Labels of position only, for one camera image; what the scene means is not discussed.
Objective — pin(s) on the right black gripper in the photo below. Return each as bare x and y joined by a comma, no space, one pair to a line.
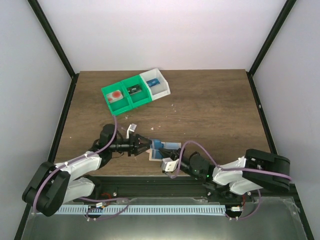
175,154

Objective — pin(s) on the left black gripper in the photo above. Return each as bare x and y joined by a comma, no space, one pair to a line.
134,145

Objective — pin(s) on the pink leather card holder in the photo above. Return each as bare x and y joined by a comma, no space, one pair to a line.
168,145

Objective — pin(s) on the blue VIP card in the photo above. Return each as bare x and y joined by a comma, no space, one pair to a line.
156,144

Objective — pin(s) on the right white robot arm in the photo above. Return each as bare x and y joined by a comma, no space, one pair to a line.
254,171

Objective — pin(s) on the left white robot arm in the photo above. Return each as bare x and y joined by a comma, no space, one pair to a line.
70,170

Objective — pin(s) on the blue card in holder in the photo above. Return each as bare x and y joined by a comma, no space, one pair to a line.
156,155

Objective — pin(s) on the black card in bin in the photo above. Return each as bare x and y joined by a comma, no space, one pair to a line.
134,89

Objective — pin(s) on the red dotted card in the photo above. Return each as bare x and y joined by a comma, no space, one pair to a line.
114,96

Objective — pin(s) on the blue card in bin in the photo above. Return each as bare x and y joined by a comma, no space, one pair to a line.
153,82

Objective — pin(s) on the left green bin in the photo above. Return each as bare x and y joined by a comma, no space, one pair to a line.
121,106

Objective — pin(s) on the green bin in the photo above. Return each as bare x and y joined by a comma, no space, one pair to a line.
121,106
138,99

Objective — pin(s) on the middle green bin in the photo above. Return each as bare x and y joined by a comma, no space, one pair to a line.
138,99

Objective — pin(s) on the white bin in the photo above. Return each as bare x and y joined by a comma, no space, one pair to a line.
159,91

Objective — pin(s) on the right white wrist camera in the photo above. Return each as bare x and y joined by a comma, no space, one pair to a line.
169,165

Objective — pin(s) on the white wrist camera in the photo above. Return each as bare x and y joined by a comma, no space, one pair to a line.
130,130
169,165

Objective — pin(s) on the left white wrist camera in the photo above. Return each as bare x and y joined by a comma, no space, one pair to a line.
130,130

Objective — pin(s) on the light blue slotted cable duct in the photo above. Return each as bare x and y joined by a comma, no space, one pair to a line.
203,210

